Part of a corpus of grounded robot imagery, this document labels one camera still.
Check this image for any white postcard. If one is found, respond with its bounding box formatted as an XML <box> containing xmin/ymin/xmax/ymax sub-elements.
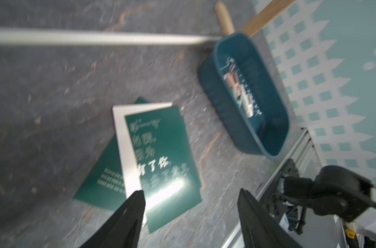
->
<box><xmin>112</xmin><ymin>102</ymin><xmax>173</xmax><ymax>197</ymax></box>

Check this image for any pink clothespin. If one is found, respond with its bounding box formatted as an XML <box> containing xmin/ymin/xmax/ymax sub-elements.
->
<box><xmin>223</xmin><ymin>63</ymin><xmax>241</xmax><ymax>98</ymax></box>

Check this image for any teal plastic tray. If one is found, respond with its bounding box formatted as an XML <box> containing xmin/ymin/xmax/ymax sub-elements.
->
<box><xmin>198</xmin><ymin>33</ymin><xmax>289</xmax><ymax>159</ymax></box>

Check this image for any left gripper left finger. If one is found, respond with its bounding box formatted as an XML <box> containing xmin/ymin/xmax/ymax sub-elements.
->
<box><xmin>81</xmin><ymin>190</ymin><xmax>146</xmax><ymax>248</ymax></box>

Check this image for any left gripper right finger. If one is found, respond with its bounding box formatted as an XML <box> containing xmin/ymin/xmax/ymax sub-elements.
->
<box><xmin>237</xmin><ymin>189</ymin><xmax>301</xmax><ymax>248</ymax></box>

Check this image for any green postcard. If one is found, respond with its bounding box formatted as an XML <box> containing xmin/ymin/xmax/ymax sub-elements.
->
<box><xmin>73</xmin><ymin>98</ymin><xmax>147</xmax><ymax>211</ymax></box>
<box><xmin>125</xmin><ymin>106</ymin><xmax>202</xmax><ymax>233</ymax></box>

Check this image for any white clothespin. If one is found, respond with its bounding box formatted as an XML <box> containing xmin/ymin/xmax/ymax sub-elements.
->
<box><xmin>239</xmin><ymin>84</ymin><xmax>254</xmax><ymax>118</ymax></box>

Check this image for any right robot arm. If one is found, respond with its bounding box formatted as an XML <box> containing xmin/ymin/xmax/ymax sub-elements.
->
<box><xmin>261</xmin><ymin>159</ymin><xmax>376</xmax><ymax>235</ymax></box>

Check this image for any wooden postcard rack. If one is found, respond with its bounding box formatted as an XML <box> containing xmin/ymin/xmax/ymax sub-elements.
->
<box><xmin>0</xmin><ymin>1</ymin><xmax>295</xmax><ymax>47</ymax></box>

